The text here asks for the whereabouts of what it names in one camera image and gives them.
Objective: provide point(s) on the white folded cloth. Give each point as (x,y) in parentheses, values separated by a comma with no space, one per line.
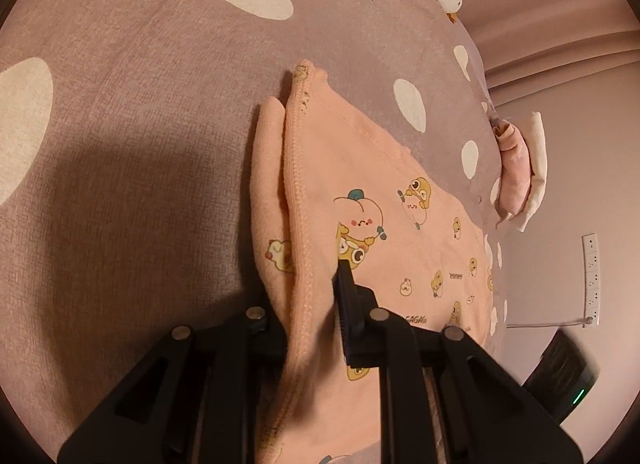
(537,158)

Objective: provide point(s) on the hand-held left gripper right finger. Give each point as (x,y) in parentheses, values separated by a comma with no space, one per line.
(345,309)

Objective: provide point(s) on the orange duck print shirt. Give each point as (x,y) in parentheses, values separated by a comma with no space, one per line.
(390,254)

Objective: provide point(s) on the pink folded cloth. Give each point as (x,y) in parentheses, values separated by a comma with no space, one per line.
(515,168)

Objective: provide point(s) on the white power strip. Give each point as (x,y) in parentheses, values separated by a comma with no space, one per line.
(591,274)

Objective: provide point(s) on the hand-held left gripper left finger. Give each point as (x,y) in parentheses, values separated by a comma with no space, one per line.
(250,339)

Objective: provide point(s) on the mauve polka dot blanket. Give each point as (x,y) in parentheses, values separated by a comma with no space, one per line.
(150,118)

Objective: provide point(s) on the pink curtain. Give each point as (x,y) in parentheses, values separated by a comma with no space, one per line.
(540,18)

